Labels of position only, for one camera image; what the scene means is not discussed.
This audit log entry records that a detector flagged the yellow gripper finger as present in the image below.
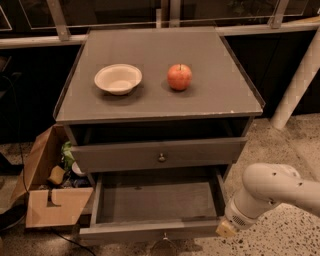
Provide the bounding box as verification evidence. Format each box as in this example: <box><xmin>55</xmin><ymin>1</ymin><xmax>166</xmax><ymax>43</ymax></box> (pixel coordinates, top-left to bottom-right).
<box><xmin>216</xmin><ymin>221</ymin><xmax>237</xmax><ymax>238</ymax></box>

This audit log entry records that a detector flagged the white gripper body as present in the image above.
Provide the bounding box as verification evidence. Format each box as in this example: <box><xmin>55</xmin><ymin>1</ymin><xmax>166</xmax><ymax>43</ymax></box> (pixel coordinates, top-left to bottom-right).
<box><xmin>225</xmin><ymin>191</ymin><xmax>264</xmax><ymax>230</ymax></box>

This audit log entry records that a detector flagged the grey drawer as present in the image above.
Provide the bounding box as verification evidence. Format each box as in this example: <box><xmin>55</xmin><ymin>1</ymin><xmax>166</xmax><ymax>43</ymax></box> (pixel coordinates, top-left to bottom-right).
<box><xmin>71</xmin><ymin>137</ymin><xmax>247</xmax><ymax>173</ymax></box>
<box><xmin>79</xmin><ymin>166</ymin><xmax>226</xmax><ymax>246</ymax></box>

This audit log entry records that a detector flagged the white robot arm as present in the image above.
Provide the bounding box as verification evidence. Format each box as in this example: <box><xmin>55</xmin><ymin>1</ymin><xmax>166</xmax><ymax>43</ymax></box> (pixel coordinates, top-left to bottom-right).
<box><xmin>216</xmin><ymin>28</ymin><xmax>320</xmax><ymax>237</ymax></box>

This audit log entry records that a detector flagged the grey top drawer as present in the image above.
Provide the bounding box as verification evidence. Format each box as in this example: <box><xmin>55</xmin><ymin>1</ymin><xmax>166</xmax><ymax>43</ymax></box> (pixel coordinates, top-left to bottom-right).
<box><xmin>71</xmin><ymin>137</ymin><xmax>247</xmax><ymax>173</ymax></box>

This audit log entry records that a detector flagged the grey wooden drawer cabinet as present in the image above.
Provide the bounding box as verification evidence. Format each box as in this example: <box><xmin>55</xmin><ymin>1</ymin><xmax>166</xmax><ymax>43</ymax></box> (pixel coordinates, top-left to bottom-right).
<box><xmin>53</xmin><ymin>27</ymin><xmax>266</xmax><ymax>188</ymax></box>

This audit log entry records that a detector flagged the red apple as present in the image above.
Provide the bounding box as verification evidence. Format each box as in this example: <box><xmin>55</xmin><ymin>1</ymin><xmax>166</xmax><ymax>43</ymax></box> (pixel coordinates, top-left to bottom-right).
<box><xmin>167</xmin><ymin>64</ymin><xmax>192</xmax><ymax>91</ymax></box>

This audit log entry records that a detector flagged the white cup in box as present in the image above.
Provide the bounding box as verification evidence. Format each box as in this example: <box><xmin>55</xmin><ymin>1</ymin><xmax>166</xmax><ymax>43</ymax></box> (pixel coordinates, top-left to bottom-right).
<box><xmin>72</xmin><ymin>162</ymin><xmax>86</xmax><ymax>177</ymax></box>

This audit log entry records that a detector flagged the green packet in box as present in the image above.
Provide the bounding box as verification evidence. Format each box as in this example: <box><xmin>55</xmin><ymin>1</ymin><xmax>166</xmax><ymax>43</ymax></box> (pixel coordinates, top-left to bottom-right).
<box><xmin>61</xmin><ymin>141</ymin><xmax>75</xmax><ymax>170</ymax></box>

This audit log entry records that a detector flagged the open cardboard box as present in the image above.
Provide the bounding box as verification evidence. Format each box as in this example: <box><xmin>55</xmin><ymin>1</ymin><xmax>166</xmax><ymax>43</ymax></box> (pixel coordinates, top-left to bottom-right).
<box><xmin>10</xmin><ymin>125</ymin><xmax>94</xmax><ymax>228</ymax></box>

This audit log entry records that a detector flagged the yellow sponge in box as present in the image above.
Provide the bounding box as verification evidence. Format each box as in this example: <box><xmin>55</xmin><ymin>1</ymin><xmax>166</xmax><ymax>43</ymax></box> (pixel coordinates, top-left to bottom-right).
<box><xmin>48</xmin><ymin>166</ymin><xmax>65</xmax><ymax>185</ymax></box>

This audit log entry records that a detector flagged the white paper bowl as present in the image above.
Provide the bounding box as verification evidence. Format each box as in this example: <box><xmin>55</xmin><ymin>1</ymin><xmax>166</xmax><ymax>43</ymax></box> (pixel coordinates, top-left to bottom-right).
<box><xmin>94</xmin><ymin>64</ymin><xmax>142</xmax><ymax>96</ymax></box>

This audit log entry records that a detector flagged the metal window railing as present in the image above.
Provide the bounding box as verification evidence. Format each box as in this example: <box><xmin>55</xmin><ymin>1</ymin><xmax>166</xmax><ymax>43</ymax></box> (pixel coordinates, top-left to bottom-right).
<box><xmin>0</xmin><ymin>0</ymin><xmax>320</xmax><ymax>49</ymax></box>

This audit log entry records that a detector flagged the black cable on floor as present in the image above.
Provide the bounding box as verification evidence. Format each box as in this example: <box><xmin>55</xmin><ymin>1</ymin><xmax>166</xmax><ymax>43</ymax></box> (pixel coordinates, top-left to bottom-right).
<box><xmin>2</xmin><ymin>74</ymin><xmax>98</xmax><ymax>256</ymax></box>

